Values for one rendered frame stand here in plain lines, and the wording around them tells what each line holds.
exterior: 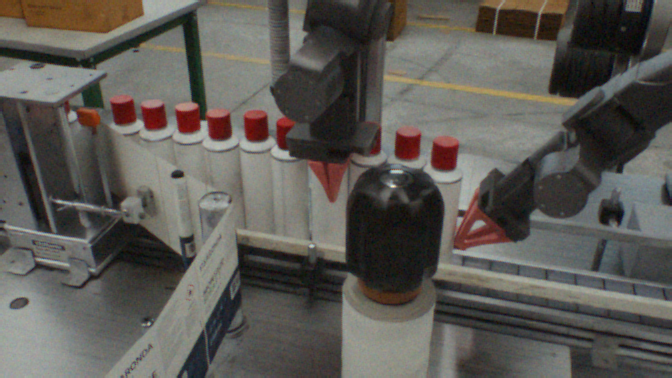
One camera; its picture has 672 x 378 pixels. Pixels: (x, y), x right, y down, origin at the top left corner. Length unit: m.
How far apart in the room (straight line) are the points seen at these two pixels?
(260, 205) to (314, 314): 0.18
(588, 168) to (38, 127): 0.66
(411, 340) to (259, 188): 0.40
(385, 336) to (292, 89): 0.26
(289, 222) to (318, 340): 0.19
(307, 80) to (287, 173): 0.24
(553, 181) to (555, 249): 0.37
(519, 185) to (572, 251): 0.31
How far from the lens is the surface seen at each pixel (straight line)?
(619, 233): 0.89
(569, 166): 0.70
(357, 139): 0.72
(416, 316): 0.54
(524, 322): 0.87
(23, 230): 0.95
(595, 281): 0.93
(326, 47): 0.65
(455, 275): 0.84
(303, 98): 0.62
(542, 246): 1.06
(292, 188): 0.84
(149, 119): 0.90
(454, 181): 0.78
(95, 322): 0.85
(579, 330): 0.88
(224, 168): 0.87
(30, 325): 0.88
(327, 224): 0.85
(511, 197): 0.79
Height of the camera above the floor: 1.43
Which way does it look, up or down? 31 degrees down
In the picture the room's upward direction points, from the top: straight up
